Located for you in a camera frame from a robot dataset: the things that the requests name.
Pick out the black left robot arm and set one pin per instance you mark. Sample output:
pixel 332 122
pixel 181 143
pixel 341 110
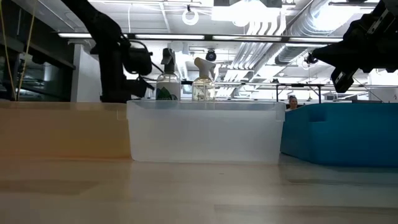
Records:
pixel 105 31

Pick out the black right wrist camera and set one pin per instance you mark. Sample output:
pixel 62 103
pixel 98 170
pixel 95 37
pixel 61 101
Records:
pixel 343 81

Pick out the blue plastic basket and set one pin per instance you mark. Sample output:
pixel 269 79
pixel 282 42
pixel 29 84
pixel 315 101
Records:
pixel 342 137

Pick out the person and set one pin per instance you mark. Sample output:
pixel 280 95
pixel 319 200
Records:
pixel 292 102

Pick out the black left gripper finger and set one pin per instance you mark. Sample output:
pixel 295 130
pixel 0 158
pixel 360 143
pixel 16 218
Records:
pixel 138 87

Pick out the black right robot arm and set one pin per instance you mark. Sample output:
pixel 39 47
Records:
pixel 392 3

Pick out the black ceiling camera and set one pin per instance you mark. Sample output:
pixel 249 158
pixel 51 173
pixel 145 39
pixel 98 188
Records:
pixel 211 56

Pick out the black ceiling spotlight cluster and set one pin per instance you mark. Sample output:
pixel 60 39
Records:
pixel 309 58

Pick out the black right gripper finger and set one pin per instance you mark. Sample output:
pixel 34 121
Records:
pixel 329 56

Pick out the orange plastic basket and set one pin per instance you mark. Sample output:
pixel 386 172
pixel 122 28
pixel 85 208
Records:
pixel 62 130

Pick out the black framed background table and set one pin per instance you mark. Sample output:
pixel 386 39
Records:
pixel 298 85

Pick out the long ceiling light bar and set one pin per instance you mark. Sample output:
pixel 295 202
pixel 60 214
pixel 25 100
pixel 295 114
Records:
pixel 169 36

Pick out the clear plastic basket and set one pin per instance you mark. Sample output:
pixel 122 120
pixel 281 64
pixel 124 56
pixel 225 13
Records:
pixel 205 133

